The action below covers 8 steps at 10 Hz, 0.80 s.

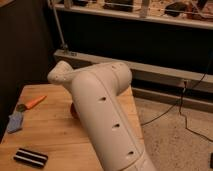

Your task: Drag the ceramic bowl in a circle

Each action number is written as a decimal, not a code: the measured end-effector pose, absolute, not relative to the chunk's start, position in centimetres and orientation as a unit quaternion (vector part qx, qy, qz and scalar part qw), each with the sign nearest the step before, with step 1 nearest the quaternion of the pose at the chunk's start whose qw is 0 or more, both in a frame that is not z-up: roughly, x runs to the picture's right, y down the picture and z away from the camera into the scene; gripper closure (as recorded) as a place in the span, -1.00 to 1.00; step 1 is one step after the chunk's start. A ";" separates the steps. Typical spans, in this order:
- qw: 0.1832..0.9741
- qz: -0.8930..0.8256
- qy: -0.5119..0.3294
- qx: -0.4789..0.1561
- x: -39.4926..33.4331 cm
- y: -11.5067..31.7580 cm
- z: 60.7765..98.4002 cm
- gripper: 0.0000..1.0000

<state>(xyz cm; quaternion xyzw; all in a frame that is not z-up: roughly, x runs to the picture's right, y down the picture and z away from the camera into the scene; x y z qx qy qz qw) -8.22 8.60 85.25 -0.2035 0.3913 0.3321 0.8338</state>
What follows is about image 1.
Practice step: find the white shelf frame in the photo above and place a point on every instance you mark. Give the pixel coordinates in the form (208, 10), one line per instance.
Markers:
(163, 53)

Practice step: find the orange toy carrot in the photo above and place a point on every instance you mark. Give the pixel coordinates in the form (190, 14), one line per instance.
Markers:
(30, 104)

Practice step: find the blue cloth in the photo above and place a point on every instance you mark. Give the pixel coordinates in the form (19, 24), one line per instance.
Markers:
(15, 122)

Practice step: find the black white striped block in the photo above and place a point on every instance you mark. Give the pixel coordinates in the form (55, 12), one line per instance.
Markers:
(31, 158)

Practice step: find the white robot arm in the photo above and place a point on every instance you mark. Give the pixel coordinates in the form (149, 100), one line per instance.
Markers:
(94, 90)

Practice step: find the metal pole with base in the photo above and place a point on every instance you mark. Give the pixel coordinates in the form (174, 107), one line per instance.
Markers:
(64, 45)

